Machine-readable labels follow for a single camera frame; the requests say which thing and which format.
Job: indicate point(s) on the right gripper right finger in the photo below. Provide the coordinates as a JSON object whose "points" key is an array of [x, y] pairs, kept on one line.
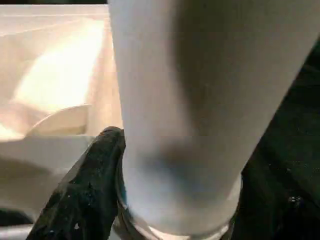
{"points": [[280, 210]]}

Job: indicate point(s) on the white plastic table top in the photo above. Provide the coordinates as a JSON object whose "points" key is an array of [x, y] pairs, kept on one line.
{"points": [[50, 75]]}

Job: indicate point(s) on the white plastic table leg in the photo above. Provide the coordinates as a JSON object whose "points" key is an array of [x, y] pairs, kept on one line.
{"points": [[200, 100]]}

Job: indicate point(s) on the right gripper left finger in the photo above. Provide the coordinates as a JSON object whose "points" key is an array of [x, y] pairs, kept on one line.
{"points": [[80, 195]]}

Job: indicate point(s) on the black work mat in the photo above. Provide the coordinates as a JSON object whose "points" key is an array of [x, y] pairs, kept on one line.
{"points": [[295, 150]]}

